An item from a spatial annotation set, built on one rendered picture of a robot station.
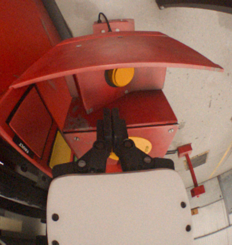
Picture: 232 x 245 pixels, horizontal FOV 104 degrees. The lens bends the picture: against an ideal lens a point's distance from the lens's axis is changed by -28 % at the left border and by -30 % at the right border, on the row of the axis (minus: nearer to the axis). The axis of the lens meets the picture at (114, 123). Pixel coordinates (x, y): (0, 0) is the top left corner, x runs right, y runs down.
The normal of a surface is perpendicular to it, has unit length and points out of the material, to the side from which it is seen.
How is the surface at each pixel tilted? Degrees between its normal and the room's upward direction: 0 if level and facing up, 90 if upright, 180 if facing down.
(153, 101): 90
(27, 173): 90
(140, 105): 90
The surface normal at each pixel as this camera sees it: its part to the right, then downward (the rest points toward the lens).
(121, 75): 0.61, 0.56
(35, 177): 0.94, -0.25
